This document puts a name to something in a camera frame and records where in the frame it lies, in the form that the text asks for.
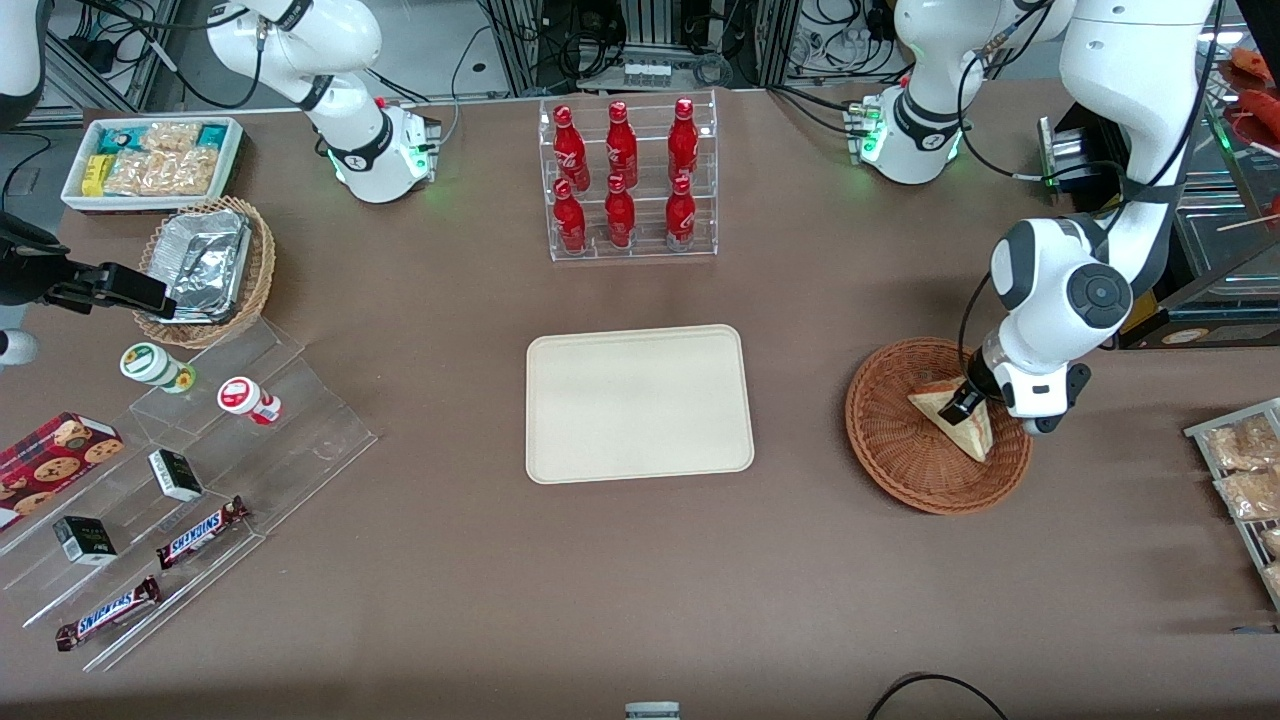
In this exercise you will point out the green lid yogurt cup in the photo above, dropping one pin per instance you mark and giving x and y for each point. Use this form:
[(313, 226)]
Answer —
[(150, 365)]

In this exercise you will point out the teal snack packet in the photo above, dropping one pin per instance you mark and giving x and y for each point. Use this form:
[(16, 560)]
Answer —
[(212, 133), (115, 138)]

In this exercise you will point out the yellow snack packet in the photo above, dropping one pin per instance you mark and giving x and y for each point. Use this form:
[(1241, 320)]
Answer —
[(95, 175)]

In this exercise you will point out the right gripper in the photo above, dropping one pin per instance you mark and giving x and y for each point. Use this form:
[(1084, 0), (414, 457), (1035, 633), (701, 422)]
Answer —
[(38, 273)]

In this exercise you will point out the red food item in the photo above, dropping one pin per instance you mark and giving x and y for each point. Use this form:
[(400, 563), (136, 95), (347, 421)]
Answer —
[(1250, 62), (1258, 105)]

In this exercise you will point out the clear cracker bag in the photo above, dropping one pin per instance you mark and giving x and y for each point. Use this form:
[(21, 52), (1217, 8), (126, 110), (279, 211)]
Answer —
[(172, 135), (160, 175)]

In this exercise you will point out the aluminium foil tray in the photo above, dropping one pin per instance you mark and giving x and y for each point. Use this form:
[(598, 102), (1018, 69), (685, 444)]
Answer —
[(195, 265)]

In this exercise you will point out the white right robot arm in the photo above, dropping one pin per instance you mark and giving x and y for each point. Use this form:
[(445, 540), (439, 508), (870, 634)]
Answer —
[(340, 40)]

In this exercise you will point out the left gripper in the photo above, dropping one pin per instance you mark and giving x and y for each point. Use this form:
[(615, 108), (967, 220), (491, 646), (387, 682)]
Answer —
[(973, 391)]

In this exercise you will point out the aluminium frame rack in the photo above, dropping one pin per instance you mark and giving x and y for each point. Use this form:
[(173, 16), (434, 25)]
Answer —
[(650, 20)]

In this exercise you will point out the red chocolate chip cookie box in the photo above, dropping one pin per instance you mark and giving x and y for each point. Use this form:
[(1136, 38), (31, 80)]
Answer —
[(50, 460)]

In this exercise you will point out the red cola bottle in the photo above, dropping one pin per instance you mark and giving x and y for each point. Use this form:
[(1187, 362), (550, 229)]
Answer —
[(621, 140), (568, 145), (570, 215), (683, 140), (620, 212), (680, 212)]

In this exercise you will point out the clear bag of pastries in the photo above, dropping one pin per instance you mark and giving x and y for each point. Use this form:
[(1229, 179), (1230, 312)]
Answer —
[(1272, 540), (1275, 580), (1250, 492), (1240, 445)]

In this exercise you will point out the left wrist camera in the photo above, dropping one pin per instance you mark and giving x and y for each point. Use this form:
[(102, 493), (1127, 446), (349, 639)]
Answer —
[(1078, 383)]

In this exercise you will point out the small black carton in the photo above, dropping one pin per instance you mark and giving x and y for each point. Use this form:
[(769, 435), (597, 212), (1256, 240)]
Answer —
[(175, 475), (85, 540)]

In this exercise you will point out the triangular sandwich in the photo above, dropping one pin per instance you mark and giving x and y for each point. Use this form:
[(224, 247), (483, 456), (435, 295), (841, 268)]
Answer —
[(965, 440)]

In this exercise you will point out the light tan wicker basket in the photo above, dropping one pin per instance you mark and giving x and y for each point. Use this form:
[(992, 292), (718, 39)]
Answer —
[(262, 270)]

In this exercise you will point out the white rectangular snack bin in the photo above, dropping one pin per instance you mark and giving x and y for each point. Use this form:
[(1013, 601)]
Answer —
[(150, 205)]

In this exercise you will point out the red lid yogurt cup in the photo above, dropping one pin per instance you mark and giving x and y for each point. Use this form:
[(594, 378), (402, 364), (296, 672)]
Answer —
[(245, 397)]

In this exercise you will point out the grey metal tray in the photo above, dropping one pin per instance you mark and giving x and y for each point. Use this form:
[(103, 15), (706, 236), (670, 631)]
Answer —
[(1200, 428)]

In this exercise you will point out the Snickers chocolate bar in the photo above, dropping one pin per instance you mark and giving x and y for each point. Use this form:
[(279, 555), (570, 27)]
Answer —
[(203, 530), (108, 612)]

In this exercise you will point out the black display cabinet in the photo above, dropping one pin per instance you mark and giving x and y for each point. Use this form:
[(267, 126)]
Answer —
[(1135, 335)]

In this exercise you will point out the beige plastic tray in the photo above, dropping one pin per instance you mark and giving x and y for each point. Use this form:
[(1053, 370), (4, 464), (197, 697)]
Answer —
[(640, 400)]

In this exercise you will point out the brown round wicker basket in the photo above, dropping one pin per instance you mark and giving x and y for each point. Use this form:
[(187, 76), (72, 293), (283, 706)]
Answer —
[(900, 450)]

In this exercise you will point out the small grey device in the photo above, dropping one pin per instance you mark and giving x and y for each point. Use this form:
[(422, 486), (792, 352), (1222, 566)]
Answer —
[(652, 711)]

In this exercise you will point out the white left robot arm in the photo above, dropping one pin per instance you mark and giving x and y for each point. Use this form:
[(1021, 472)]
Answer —
[(1100, 60)]

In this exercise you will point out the clear acrylic stepped stand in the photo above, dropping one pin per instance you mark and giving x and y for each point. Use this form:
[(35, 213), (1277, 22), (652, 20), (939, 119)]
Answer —
[(320, 440)]

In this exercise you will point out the clear acrylic bottle rack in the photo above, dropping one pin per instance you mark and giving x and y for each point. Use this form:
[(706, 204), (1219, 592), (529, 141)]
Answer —
[(650, 100)]

